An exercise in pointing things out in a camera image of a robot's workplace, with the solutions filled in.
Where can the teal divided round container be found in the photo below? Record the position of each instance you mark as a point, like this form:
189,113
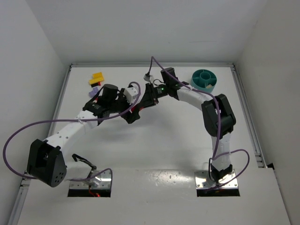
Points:
201,78

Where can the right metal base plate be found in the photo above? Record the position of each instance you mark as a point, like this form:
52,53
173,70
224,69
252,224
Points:
203,181

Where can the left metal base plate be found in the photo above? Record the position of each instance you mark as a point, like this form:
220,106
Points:
103,181

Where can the red lego brick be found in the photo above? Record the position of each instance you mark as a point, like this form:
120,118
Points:
136,109

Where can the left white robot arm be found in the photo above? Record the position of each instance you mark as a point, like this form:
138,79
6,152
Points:
46,160

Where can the purple lego brick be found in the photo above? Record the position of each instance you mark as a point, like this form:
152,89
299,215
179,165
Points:
94,92

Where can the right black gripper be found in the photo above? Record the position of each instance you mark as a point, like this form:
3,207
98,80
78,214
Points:
147,101

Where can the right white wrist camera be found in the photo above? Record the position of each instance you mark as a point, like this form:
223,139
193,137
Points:
148,78

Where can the metal base plate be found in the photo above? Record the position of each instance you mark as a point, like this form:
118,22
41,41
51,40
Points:
103,181
203,181

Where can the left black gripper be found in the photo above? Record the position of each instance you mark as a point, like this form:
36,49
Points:
125,112

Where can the yellow lego brick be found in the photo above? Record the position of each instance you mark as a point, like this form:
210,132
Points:
98,76
96,80

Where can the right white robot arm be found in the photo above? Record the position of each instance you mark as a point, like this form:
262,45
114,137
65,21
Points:
217,113

